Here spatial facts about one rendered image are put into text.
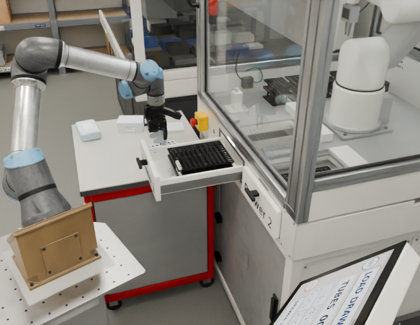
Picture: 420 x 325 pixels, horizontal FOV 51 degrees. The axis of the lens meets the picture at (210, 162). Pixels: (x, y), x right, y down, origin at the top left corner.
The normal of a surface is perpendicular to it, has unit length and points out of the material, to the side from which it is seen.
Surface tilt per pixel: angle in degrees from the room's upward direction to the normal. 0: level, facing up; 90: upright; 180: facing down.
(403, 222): 90
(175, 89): 90
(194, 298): 0
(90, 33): 90
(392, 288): 40
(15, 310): 0
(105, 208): 90
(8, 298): 0
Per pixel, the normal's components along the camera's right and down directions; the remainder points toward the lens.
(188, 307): 0.00, -0.85
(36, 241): 0.61, 0.41
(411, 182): 0.31, 0.50
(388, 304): 0.52, -0.46
